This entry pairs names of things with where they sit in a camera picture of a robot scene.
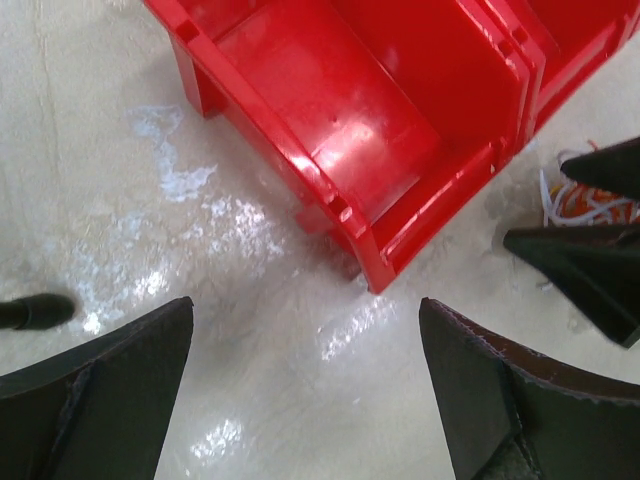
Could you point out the red left plastic bin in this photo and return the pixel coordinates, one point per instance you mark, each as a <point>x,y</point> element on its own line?
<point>383,117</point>

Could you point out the red plastic bin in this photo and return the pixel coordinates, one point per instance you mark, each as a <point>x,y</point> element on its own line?
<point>383,117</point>
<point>553,46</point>

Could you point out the red middle plastic bin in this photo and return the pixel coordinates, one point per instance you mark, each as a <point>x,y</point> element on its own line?
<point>553,46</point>

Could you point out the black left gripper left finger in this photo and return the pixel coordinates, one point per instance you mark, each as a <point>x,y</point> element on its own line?
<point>100,410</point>

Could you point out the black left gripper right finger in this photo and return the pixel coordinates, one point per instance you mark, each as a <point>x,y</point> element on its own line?
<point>510,412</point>

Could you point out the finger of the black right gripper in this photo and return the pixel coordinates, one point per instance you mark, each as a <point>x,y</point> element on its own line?
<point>595,267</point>
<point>614,169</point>

